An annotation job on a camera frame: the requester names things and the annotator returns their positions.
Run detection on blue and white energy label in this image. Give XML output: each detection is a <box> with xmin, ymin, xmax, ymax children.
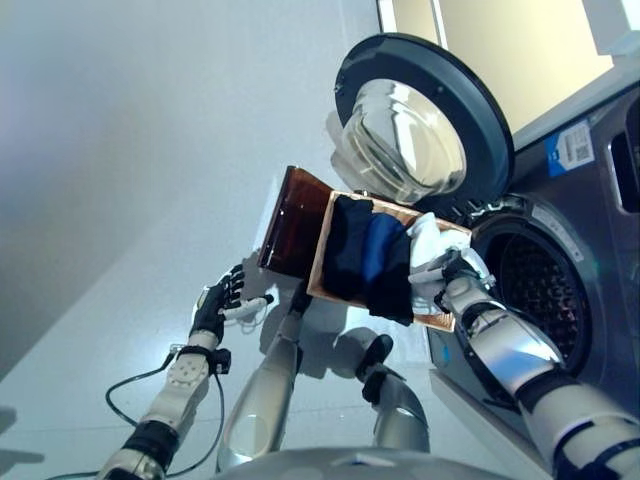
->
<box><xmin>543</xmin><ymin>122</ymin><xmax>596</xmax><ymax>179</ymax></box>

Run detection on orange woven wicker basket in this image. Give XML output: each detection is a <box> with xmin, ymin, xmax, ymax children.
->
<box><xmin>305</xmin><ymin>188</ymin><xmax>474</xmax><ymax>334</ymax></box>

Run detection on grey robot torso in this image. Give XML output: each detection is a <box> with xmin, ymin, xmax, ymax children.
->
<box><xmin>209</xmin><ymin>446</ymin><xmax>506</xmax><ymax>480</ymax></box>

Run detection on black garment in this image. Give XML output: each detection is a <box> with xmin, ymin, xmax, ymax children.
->
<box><xmin>322</xmin><ymin>195</ymin><xmax>381</xmax><ymax>301</ymax></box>
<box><xmin>367</xmin><ymin>259</ymin><xmax>416</xmax><ymax>327</ymax></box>

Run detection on grey front-load washing machine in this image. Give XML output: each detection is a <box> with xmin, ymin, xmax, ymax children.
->
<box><xmin>417</xmin><ymin>92</ymin><xmax>640</xmax><ymax>451</ymax></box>

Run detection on blue garment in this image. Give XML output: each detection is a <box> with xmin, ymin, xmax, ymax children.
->
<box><xmin>362</xmin><ymin>213</ymin><xmax>416</xmax><ymax>281</ymax></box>

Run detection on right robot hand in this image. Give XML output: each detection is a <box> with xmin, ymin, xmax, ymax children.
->
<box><xmin>407</xmin><ymin>247</ymin><xmax>497</xmax><ymax>297</ymax></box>

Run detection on black left robot foot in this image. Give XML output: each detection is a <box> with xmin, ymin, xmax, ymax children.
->
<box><xmin>287</xmin><ymin>279</ymin><xmax>314</xmax><ymax>316</ymax></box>

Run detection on white garment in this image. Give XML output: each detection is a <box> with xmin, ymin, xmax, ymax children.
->
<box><xmin>404</xmin><ymin>211</ymin><xmax>474</xmax><ymax>274</ymax></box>

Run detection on white machine base plinth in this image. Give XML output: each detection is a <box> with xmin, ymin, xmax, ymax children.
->
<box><xmin>428</xmin><ymin>370</ymin><xmax>549</xmax><ymax>480</ymax></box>

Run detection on round glass washing machine door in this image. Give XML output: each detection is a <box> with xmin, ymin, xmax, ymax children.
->
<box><xmin>332</xmin><ymin>32</ymin><xmax>516</xmax><ymax>206</ymax></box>

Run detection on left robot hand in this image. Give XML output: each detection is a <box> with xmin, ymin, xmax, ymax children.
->
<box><xmin>189</xmin><ymin>266</ymin><xmax>275</xmax><ymax>342</ymax></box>

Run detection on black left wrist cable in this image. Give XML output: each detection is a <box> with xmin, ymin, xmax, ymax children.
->
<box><xmin>105</xmin><ymin>349</ymin><xmax>227</xmax><ymax>476</ymax></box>

